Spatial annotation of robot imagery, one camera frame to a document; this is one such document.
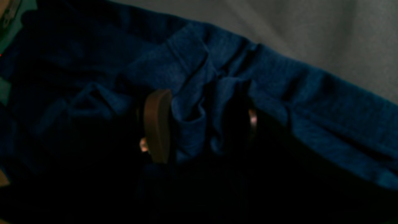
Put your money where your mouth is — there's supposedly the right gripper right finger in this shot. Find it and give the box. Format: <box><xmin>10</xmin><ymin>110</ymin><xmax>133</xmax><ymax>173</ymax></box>
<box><xmin>224</xmin><ymin>82</ymin><xmax>397</xmax><ymax>224</ymax></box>

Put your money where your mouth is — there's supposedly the light blue table cloth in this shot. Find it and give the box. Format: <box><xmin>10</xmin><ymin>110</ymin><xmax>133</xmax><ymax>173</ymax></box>
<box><xmin>117</xmin><ymin>0</ymin><xmax>397</xmax><ymax>107</ymax></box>

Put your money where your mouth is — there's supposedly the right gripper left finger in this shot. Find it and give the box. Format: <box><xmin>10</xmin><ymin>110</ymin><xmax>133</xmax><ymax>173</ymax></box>
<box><xmin>1</xmin><ymin>89</ymin><xmax>172</xmax><ymax>224</ymax></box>

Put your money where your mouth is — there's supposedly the dark blue t-shirt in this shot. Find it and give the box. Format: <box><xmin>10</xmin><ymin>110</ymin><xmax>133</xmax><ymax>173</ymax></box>
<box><xmin>1</xmin><ymin>0</ymin><xmax>397</xmax><ymax>224</ymax></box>

